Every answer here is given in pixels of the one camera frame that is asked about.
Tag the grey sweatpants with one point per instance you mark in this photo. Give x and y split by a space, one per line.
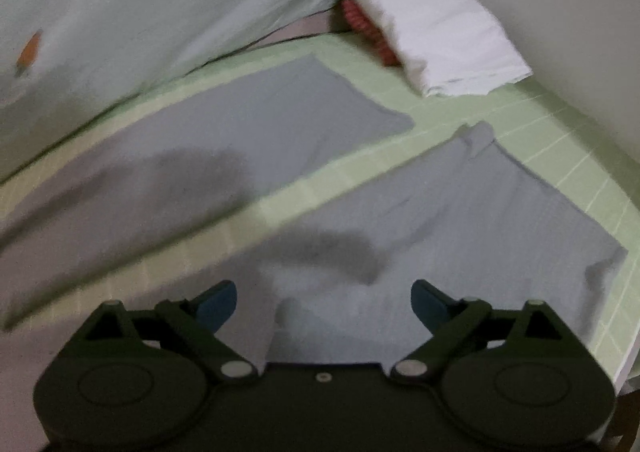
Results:
320 205

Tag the red woven basket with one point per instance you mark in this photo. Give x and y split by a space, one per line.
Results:
360 23

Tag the white folded cloth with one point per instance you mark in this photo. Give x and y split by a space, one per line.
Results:
448 47

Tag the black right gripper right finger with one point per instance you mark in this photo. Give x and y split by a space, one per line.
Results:
455 326

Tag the green grid cutting mat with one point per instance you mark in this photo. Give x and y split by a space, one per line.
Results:
546 134

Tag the light green bedsheet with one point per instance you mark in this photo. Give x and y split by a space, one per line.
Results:
64 62

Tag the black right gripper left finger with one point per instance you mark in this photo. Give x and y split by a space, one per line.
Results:
189 327

